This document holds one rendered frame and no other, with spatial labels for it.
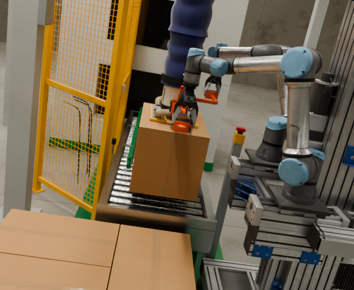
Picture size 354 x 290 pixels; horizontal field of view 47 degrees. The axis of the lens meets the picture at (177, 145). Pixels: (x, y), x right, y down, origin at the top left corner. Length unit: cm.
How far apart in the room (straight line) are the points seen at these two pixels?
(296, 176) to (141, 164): 98
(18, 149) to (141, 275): 151
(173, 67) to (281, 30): 1017
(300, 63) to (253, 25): 1065
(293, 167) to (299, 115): 20
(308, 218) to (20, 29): 210
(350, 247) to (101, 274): 108
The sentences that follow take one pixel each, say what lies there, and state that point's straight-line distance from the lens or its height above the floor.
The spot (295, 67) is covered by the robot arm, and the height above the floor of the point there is 160.
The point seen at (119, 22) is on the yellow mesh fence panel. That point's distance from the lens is 285.
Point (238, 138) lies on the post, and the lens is 280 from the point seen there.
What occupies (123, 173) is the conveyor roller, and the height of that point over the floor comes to 54.
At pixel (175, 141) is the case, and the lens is 225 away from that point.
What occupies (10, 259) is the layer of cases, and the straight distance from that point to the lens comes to 202.
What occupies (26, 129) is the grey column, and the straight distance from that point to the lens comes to 302.
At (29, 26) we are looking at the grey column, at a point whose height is 145.
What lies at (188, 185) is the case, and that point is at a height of 78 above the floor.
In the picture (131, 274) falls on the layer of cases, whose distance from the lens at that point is 196.
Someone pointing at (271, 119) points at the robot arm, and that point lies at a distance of 223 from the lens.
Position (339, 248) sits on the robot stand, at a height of 92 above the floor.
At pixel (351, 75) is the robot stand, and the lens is 193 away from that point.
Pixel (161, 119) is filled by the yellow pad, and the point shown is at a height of 110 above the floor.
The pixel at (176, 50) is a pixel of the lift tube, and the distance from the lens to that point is 237.
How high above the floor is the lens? 172
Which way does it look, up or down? 18 degrees down
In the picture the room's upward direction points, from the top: 11 degrees clockwise
